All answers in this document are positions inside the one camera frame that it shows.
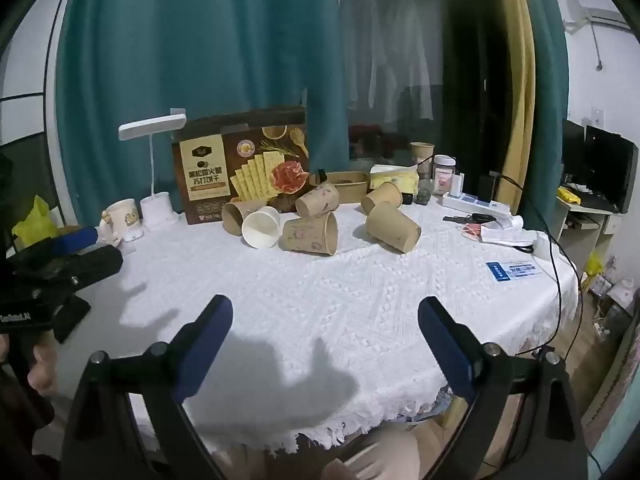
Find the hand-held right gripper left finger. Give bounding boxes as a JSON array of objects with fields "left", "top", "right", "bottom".
[{"left": 60, "top": 294, "right": 234, "bottom": 480}]

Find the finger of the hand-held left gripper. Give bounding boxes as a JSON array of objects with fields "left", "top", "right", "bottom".
[
  {"left": 30, "top": 226, "right": 101, "bottom": 260},
  {"left": 60, "top": 245, "right": 124, "bottom": 292}
]

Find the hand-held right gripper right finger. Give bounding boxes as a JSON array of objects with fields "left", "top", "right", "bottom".
[{"left": 417, "top": 296, "right": 588, "bottom": 480}]

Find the person's left forearm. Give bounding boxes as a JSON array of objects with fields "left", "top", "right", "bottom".
[{"left": 0, "top": 355, "right": 57, "bottom": 480}]

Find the person's left hand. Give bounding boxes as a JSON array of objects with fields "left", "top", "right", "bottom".
[{"left": 27, "top": 339, "right": 59, "bottom": 397}]

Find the yellow plastic bag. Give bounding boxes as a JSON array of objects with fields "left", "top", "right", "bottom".
[{"left": 11, "top": 195, "right": 61, "bottom": 251}]

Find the white printed mug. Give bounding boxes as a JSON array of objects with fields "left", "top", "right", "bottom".
[{"left": 101, "top": 198, "right": 147, "bottom": 244}]

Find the blue and white card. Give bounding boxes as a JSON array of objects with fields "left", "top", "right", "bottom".
[{"left": 484, "top": 260, "right": 544, "bottom": 281}]

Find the white lace tablecloth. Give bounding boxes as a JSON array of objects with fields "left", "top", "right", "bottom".
[{"left": 54, "top": 199, "right": 581, "bottom": 455}]

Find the white paper cup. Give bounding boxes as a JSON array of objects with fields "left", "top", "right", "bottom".
[{"left": 241, "top": 206, "right": 281, "bottom": 250}]

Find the plain brown paper cup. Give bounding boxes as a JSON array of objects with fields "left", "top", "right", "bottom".
[
  {"left": 409, "top": 142, "right": 435, "bottom": 181},
  {"left": 364, "top": 201, "right": 423, "bottom": 255},
  {"left": 221, "top": 198, "right": 269, "bottom": 236},
  {"left": 360, "top": 181, "right": 404, "bottom": 215}
]

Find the black car key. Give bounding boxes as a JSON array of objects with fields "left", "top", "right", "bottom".
[{"left": 442, "top": 213, "right": 496, "bottom": 225}]

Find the person's leg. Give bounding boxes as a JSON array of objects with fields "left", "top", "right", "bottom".
[{"left": 220, "top": 422, "right": 451, "bottom": 480}]

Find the white desk lamp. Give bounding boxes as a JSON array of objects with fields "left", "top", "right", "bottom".
[{"left": 118, "top": 114, "right": 188, "bottom": 232}]

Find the white power strip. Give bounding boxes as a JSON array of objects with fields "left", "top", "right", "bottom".
[{"left": 440, "top": 193, "right": 512, "bottom": 217}]

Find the brown flower-print paper cup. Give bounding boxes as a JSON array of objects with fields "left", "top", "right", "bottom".
[
  {"left": 295, "top": 181, "right": 341, "bottom": 219},
  {"left": 278, "top": 211, "right": 340, "bottom": 257}
]

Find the brown cracker box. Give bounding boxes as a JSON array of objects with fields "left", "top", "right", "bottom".
[{"left": 171, "top": 106, "right": 311, "bottom": 226}]

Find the clear jar with pink label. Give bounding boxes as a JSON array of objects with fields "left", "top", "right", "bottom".
[{"left": 432, "top": 154, "right": 457, "bottom": 196}]

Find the yellow tissue pack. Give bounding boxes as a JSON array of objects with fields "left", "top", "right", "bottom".
[{"left": 369, "top": 163, "right": 420, "bottom": 194}]

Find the white computer desk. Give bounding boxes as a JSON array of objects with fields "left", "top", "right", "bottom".
[{"left": 550, "top": 187, "right": 623, "bottom": 281}]

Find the brown paper bowl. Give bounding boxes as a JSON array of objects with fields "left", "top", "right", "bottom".
[{"left": 324, "top": 171, "right": 371, "bottom": 205}]

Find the teal curtain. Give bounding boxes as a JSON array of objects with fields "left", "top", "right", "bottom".
[
  {"left": 54, "top": 0, "right": 352, "bottom": 232},
  {"left": 515, "top": 0, "right": 569, "bottom": 221}
]

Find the black computer monitor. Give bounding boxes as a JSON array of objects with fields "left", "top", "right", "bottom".
[{"left": 561, "top": 119, "right": 640, "bottom": 214}]

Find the yellow curtain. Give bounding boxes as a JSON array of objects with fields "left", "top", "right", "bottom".
[{"left": 490, "top": 0, "right": 540, "bottom": 221}]

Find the dark glass window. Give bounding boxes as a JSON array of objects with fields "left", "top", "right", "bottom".
[{"left": 336, "top": 0, "right": 501, "bottom": 173}]

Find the white air conditioner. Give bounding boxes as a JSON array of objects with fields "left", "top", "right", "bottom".
[{"left": 564, "top": 0, "right": 636, "bottom": 36}]

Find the black cable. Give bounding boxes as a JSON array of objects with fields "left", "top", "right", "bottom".
[{"left": 415, "top": 155, "right": 583, "bottom": 361}]

